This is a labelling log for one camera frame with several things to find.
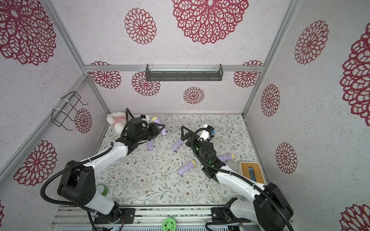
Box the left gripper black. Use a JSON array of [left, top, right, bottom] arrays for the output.
[[137, 122, 166, 142]]

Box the purple flashlight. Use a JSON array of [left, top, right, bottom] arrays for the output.
[[217, 153, 235, 163], [151, 117, 168, 136], [171, 139, 186, 152], [147, 140, 155, 152], [177, 159, 197, 176]]

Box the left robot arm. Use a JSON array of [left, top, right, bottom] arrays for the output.
[[40, 109, 166, 223]]

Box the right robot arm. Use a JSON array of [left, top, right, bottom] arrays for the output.
[[181, 125, 294, 231]]

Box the white plush toy pink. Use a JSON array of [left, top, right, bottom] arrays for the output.
[[106, 111, 126, 134]]

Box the green tape roll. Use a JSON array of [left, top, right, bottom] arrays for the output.
[[95, 184, 108, 196]]

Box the green round disc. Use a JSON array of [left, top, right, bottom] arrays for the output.
[[162, 217, 177, 231]]

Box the black wall shelf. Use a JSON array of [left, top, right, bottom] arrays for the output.
[[145, 64, 224, 82]]

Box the black wire wall rack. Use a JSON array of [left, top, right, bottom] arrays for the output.
[[51, 91, 88, 131]]

